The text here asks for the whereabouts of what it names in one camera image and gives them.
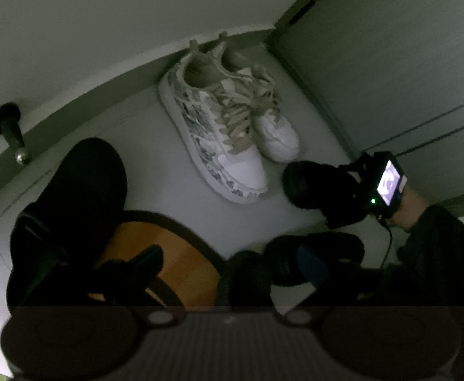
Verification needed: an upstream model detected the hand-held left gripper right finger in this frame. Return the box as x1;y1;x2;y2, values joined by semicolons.
291;245;425;307

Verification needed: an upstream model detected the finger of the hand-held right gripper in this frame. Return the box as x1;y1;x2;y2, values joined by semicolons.
321;204;365;231
335;158;367;178

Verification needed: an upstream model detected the dark door hinge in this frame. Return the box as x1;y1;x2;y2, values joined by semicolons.
290;0;316;24

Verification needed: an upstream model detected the white door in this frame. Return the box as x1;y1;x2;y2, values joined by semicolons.
266;0;464;243

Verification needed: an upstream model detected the black cable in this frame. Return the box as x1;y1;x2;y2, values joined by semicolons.
379;218;394;271

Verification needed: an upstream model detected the white camouflage print sneaker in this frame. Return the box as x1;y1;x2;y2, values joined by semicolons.
158;53;270;206
216;40;301;163

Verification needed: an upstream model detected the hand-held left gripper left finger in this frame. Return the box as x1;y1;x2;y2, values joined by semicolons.
89;245;165;307

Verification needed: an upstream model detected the black metal door stopper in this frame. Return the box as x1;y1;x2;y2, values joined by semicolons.
0;103;31;165

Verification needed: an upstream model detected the person's right forearm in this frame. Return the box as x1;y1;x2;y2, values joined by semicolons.
375;184;464;310

